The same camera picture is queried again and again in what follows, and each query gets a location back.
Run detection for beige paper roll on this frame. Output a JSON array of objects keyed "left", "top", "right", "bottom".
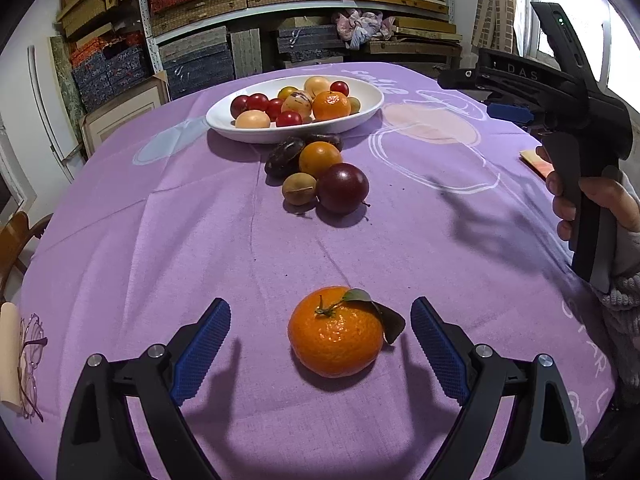
[{"left": 0, "top": 302, "right": 23, "bottom": 406}]

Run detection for white oval plate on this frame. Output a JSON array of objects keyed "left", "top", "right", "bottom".
[{"left": 205, "top": 74, "right": 385, "bottom": 145}]

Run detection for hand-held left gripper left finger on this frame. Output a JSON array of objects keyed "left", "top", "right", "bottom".
[{"left": 56, "top": 297, "right": 232, "bottom": 480}]

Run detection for beige picture frame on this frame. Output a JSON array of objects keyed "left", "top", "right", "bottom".
[{"left": 80, "top": 72, "right": 171, "bottom": 158}]

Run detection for purple tablecloth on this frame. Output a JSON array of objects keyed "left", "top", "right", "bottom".
[{"left": 5, "top": 62, "right": 621, "bottom": 480}]

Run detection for stack of blue patterned boxes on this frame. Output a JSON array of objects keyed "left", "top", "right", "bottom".
[{"left": 72, "top": 45, "right": 151, "bottom": 111}]

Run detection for yellow purple-streaked pepino melon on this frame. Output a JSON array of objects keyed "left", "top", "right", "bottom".
[{"left": 281, "top": 92, "right": 313, "bottom": 118}]

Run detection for stack of dark ribboned boxes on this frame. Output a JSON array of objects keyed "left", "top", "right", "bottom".
[{"left": 276, "top": 25, "right": 346, "bottom": 63}]

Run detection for person's right forearm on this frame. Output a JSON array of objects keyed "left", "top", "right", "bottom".
[{"left": 597, "top": 167, "right": 640, "bottom": 356}]

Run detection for crumpled pink cloth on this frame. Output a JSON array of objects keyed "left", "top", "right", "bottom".
[{"left": 332, "top": 8, "right": 397, "bottom": 51}]

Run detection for pale yellow round fruit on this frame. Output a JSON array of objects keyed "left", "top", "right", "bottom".
[{"left": 303, "top": 76, "right": 331, "bottom": 101}]

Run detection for stack of dark grey-blue boxes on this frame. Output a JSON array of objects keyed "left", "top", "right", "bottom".
[{"left": 160, "top": 27, "right": 236, "bottom": 101}]

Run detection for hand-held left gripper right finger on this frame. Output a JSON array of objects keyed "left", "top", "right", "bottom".
[{"left": 410, "top": 296, "right": 587, "bottom": 480}]

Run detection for purple-framed eyeglasses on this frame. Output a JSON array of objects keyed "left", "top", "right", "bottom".
[{"left": 17, "top": 312, "right": 49, "bottom": 422}]

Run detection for person's right hand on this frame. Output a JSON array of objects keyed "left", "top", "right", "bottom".
[{"left": 535, "top": 145, "right": 640, "bottom": 243}]

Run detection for upright grey woven boxes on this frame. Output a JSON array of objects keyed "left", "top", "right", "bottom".
[{"left": 230, "top": 27, "right": 263, "bottom": 81}]

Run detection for orange card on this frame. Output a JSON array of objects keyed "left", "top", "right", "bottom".
[{"left": 519, "top": 149, "right": 556, "bottom": 181}]

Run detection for light wooden chair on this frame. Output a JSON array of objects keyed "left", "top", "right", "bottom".
[{"left": 0, "top": 211, "right": 53, "bottom": 291}]

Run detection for orange mandarin with leaf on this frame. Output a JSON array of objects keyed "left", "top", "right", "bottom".
[{"left": 287, "top": 286, "right": 407, "bottom": 379}]

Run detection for green marbled panel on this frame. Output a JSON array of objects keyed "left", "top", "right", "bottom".
[{"left": 50, "top": 35, "right": 83, "bottom": 113}]

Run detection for dark purple water chestnut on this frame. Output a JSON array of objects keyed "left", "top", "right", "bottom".
[
  {"left": 305, "top": 132, "right": 345, "bottom": 152},
  {"left": 264, "top": 137, "right": 307, "bottom": 179}
]

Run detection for stack of yellow wooden boxes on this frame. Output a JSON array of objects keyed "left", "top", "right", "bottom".
[{"left": 362, "top": 14, "right": 463, "bottom": 58}]

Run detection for white metal shelf rack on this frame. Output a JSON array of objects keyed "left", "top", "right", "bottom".
[{"left": 135, "top": 0, "right": 463, "bottom": 68}]

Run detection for orange tomato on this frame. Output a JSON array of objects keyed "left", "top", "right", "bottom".
[{"left": 298, "top": 141, "right": 344, "bottom": 179}]

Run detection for leafless orange mandarin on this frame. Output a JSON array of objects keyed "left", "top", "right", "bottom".
[{"left": 312, "top": 90, "right": 352, "bottom": 122}]

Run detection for white framed window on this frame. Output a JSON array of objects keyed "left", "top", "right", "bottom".
[{"left": 0, "top": 115, "right": 31, "bottom": 221}]

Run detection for stack of red patterned boxes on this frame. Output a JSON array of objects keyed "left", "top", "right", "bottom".
[{"left": 70, "top": 32, "right": 146, "bottom": 63}]

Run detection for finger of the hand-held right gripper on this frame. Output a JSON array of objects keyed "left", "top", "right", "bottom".
[
  {"left": 437, "top": 67, "right": 501, "bottom": 101},
  {"left": 485, "top": 101, "right": 533, "bottom": 123}
]

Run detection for bright window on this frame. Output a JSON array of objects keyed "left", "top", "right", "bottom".
[{"left": 530, "top": 0, "right": 640, "bottom": 91}]

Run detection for white door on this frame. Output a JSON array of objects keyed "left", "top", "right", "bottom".
[{"left": 25, "top": 45, "right": 88, "bottom": 183}]

